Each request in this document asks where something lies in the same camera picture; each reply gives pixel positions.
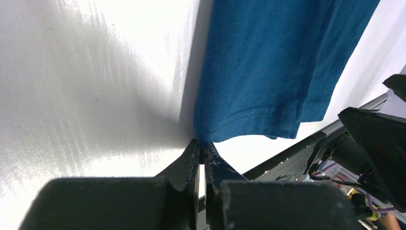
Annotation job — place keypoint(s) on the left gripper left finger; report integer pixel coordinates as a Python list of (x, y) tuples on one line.
[(167, 201)]

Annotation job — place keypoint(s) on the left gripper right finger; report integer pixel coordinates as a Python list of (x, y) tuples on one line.
[(235, 203)]

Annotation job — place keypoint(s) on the blue printed t-shirt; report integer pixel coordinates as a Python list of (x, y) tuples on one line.
[(270, 65)]

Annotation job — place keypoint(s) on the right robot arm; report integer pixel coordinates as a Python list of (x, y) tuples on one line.
[(365, 149)]

